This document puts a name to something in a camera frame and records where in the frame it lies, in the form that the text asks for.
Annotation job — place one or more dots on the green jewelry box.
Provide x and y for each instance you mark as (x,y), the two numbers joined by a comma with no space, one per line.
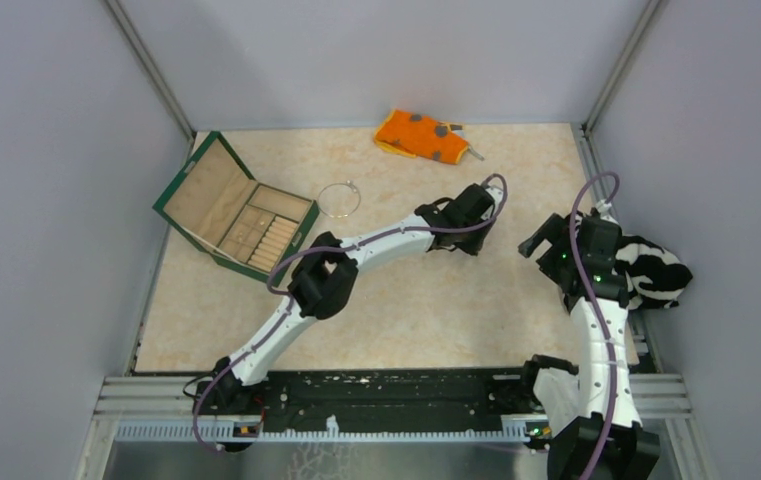
(241,223)

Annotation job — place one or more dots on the silver bangle with pearls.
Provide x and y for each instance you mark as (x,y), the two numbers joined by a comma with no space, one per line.
(339,199)

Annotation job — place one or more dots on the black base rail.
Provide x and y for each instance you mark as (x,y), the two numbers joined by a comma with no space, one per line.
(380,401)

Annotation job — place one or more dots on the zebra striped cloth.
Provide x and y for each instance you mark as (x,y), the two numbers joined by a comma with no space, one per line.
(656,278)

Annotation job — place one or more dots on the white toothed cable strip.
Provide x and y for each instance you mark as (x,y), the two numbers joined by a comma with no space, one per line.
(224,431)

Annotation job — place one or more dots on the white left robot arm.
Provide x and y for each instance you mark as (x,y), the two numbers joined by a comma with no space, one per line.
(325,274)

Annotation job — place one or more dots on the orange spotted cloth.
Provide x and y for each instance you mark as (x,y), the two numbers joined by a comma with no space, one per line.
(416,135)

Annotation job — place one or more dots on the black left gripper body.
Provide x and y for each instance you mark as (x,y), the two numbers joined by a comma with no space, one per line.
(470,241)

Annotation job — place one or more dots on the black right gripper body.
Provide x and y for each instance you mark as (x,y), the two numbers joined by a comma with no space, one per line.
(560,255)

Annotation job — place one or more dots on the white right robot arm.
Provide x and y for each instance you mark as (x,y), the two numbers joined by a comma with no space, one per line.
(596,430)

